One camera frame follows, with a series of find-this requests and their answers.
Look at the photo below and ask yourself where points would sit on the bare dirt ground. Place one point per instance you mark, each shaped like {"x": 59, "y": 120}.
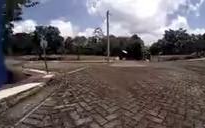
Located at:
{"x": 60, "y": 66}

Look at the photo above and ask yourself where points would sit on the white concrete kerb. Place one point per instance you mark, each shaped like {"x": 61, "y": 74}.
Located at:
{"x": 13, "y": 91}

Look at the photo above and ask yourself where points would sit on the tall utility pole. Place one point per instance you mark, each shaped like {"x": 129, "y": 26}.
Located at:
{"x": 107, "y": 36}

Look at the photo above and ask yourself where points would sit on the brick paved road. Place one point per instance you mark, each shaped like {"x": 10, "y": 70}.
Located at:
{"x": 130, "y": 96}

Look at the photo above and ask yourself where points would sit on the row of trees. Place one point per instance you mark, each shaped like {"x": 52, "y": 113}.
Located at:
{"x": 50, "y": 40}

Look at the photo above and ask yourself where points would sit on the sign on post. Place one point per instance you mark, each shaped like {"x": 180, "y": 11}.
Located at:
{"x": 43, "y": 43}

